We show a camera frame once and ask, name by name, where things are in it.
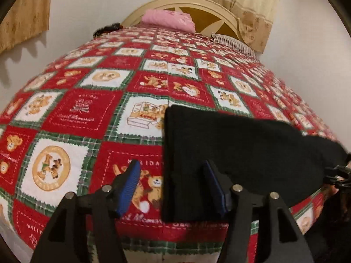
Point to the dark cloth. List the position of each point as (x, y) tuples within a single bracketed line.
[(107, 29)]

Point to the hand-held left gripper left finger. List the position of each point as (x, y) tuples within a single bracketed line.
[(127, 187)]

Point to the red teddy bear printed blanket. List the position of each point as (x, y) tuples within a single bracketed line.
[(90, 109)]

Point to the cream wooden headboard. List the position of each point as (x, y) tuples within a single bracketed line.
[(208, 19)]

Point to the beige patterned curtain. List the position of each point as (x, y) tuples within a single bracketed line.
[(246, 2), (24, 13)]

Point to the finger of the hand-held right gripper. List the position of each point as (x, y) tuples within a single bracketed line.
[(338, 176)]

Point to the black pants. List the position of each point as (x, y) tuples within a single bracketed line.
[(233, 153)]

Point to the pink pillow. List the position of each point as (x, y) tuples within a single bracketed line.
[(167, 19)]

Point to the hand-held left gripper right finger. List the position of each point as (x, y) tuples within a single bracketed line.
[(216, 189)]

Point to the striped pillow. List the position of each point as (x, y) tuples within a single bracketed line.
[(235, 43)]

